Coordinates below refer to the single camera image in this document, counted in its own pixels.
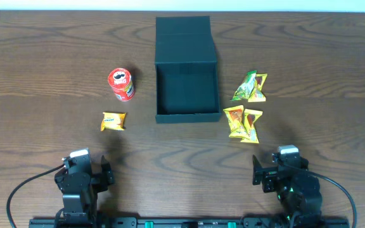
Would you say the yellow biscuit packet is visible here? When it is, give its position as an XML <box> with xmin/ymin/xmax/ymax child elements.
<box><xmin>101</xmin><ymin>112</ymin><xmax>126</xmax><ymax>131</ymax></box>

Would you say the red Pringles can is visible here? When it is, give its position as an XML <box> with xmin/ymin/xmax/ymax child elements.
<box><xmin>108</xmin><ymin>68</ymin><xmax>135</xmax><ymax>101</ymax></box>

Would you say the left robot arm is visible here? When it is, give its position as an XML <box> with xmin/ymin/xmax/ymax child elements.
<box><xmin>53</xmin><ymin>148</ymin><xmax>115</xmax><ymax>227</ymax></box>

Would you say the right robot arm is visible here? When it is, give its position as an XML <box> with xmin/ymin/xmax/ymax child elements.
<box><xmin>252</xmin><ymin>145</ymin><xmax>323</xmax><ymax>227</ymax></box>

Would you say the yellow candy packet lower right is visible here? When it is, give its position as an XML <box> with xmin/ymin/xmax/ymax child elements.
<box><xmin>240</xmin><ymin>109</ymin><xmax>263</xmax><ymax>144</ymax></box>

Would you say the yellow candy packet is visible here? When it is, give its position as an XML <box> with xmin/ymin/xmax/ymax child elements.
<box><xmin>248</xmin><ymin>73</ymin><xmax>267</xmax><ymax>103</ymax></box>
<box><xmin>223</xmin><ymin>105</ymin><xmax>248</xmax><ymax>138</ymax></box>
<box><xmin>240</xmin><ymin>109</ymin><xmax>263</xmax><ymax>144</ymax></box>

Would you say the yellow candy packet lower left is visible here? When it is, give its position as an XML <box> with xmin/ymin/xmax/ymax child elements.
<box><xmin>223</xmin><ymin>105</ymin><xmax>248</xmax><ymax>138</ymax></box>

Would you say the yellow candy packet upper right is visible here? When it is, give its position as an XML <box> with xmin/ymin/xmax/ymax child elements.
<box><xmin>248</xmin><ymin>73</ymin><xmax>267</xmax><ymax>103</ymax></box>

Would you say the green snack packet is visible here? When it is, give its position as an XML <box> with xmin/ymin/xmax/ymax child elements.
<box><xmin>231</xmin><ymin>70</ymin><xmax>257</xmax><ymax>101</ymax></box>

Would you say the black open gift box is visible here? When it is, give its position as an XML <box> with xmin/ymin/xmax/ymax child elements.
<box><xmin>155</xmin><ymin>16</ymin><xmax>221</xmax><ymax>124</ymax></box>

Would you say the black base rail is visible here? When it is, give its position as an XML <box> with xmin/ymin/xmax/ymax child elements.
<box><xmin>29</xmin><ymin>217</ymin><xmax>350</xmax><ymax>228</ymax></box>

